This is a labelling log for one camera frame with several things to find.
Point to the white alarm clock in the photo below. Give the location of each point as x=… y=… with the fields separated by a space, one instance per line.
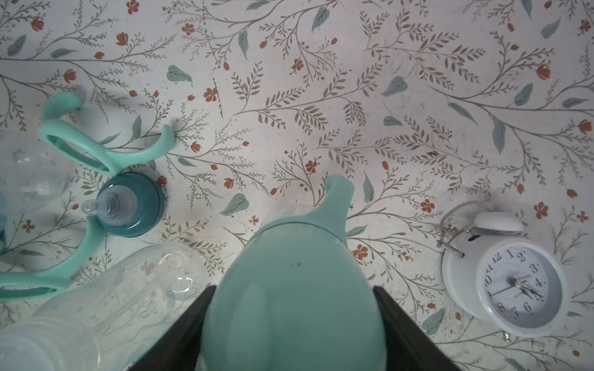
x=495 y=274

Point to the clear baby bottle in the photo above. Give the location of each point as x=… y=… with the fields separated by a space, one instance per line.
x=32 y=174
x=112 y=321

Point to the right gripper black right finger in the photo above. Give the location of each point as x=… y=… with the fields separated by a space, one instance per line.
x=408 y=348

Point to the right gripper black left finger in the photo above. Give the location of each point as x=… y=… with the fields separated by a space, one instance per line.
x=179 y=348

